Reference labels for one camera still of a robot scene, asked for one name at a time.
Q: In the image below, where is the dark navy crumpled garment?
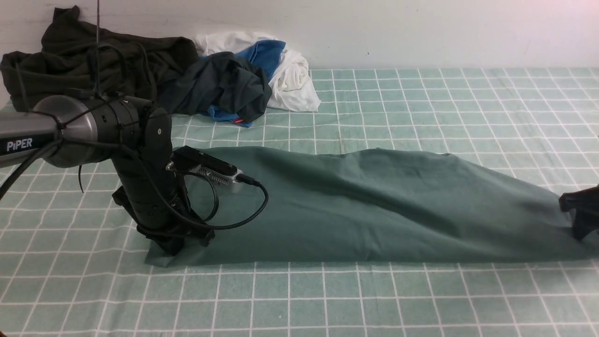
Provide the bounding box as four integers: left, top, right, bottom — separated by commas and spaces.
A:
157, 52, 272, 127

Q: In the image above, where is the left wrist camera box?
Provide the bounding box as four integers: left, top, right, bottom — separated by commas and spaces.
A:
166, 146, 242, 188

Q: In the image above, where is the dark olive crumpled garment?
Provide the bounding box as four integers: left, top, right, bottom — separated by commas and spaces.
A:
1, 6, 199, 111

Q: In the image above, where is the white crumpled garment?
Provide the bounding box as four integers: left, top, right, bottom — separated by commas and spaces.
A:
195, 31, 321, 112

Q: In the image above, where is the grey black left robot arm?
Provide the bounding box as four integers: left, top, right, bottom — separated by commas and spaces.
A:
1, 95, 215, 256

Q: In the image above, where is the black camera cable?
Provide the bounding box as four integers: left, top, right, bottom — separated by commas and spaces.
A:
122, 145, 270, 231

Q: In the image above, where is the green checkered tablecloth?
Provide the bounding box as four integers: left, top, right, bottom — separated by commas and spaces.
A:
0, 68, 598, 337

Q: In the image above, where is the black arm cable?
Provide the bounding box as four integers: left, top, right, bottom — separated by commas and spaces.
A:
0, 42, 155, 202

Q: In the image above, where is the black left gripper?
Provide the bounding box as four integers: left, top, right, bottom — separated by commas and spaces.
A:
112, 173, 215, 256

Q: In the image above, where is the blue crumpled garment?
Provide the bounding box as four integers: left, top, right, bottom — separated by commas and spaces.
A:
207, 40, 286, 127

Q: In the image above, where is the green long-sleeve top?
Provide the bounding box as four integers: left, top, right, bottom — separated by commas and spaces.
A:
145, 147, 598, 267

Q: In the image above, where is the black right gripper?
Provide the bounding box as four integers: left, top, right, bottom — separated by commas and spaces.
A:
560, 186, 599, 241

